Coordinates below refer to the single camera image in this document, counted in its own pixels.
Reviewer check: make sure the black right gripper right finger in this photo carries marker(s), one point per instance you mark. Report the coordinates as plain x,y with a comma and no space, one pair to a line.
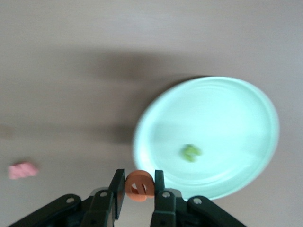
165,208

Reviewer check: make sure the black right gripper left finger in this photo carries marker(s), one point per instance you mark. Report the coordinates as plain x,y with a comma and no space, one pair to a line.
104,208

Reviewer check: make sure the orange foam letter e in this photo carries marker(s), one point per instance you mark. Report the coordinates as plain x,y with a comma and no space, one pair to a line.
139,195

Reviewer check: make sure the green foam letter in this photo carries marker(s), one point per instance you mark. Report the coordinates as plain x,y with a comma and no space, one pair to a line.
190,153

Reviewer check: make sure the pink foam letter w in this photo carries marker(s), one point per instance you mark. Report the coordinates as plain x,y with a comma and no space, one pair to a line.
22,170

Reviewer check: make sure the green plate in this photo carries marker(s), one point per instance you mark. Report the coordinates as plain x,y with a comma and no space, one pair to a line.
213,113

